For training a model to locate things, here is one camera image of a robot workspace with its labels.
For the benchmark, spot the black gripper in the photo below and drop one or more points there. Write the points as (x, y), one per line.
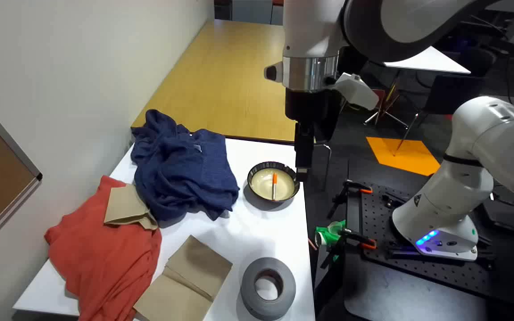
(311, 109)

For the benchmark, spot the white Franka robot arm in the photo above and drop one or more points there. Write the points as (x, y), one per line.
(495, 148)

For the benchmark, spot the round white bowl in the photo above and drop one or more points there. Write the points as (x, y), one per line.
(263, 183)

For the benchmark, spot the green plastic object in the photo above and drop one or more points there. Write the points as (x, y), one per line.
(331, 232)

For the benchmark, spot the orange floor mat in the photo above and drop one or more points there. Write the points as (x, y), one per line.
(406, 155)

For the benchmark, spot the wooden table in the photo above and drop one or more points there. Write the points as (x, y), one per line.
(233, 76)

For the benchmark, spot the blue cloth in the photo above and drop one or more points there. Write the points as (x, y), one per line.
(179, 171)

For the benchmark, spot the grey tape roll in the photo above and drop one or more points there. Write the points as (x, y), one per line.
(251, 296)

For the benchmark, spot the white background table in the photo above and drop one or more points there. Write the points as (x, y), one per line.
(429, 60)

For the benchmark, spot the red cloth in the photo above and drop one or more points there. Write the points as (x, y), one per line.
(102, 255)

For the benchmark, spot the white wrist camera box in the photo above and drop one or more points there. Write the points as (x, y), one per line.
(358, 89)

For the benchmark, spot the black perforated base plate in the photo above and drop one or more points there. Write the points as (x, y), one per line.
(508, 267)

